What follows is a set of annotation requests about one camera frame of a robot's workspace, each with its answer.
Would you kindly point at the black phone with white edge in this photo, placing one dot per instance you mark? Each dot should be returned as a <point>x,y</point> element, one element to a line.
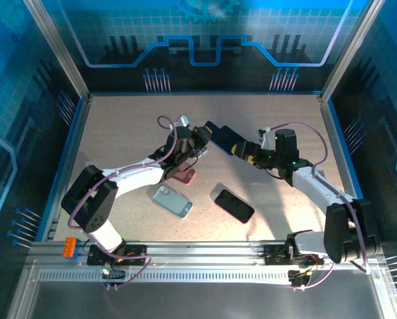
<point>222,136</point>

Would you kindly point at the black phone with red edge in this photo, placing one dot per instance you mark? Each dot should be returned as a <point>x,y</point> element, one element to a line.
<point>233,205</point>

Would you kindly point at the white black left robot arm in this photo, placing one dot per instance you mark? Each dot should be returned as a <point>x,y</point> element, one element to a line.
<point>132,177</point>

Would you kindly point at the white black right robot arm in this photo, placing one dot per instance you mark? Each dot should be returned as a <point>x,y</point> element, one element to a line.
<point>318,187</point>

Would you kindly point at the orange connector block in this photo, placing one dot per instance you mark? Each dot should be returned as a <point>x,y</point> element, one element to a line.
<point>69,247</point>

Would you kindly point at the dark metal front plate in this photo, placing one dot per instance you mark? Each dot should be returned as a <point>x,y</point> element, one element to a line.
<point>202,302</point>

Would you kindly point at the aluminium table side rail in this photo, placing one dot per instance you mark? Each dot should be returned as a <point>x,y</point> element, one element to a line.
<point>79,133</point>
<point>335,133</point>

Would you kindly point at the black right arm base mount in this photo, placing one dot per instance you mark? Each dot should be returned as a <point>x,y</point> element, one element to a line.
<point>275,254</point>

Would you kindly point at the aluminium mounting rail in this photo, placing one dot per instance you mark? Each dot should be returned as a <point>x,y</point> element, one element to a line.
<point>202,252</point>

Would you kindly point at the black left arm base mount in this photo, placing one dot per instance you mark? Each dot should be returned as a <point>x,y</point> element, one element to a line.
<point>135,254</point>

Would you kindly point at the aluminium frame post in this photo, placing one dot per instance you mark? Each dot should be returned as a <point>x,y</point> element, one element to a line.
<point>350,50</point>
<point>60,50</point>

